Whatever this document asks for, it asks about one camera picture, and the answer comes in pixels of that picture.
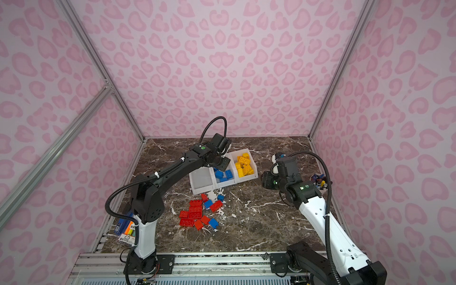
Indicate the blue lego brick by pile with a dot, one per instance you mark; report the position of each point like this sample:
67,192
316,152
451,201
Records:
207,204

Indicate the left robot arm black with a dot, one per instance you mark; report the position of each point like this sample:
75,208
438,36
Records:
147,194

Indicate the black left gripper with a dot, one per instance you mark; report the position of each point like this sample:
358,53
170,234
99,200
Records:
221,161

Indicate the blue lego brick left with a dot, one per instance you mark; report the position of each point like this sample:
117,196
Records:
213,223

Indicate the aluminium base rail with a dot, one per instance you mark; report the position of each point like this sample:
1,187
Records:
191,268

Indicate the pink cup of markers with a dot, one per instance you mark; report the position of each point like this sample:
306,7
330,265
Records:
320,181

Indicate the white three-compartment plastic bin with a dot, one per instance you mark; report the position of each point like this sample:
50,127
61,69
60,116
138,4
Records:
203,180

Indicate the red lego brick pile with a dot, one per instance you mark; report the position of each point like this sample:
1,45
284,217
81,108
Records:
194,216

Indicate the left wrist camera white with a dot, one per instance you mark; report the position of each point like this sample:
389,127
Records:
220,144

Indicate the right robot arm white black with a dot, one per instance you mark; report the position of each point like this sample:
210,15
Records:
344,263

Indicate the yellow lego bricks in bin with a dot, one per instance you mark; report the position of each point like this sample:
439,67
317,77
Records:
243,165

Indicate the clear pack of markers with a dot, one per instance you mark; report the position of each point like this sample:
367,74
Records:
125,231

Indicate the blue lego bricks in bin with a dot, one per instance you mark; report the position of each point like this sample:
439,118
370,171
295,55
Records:
223,176

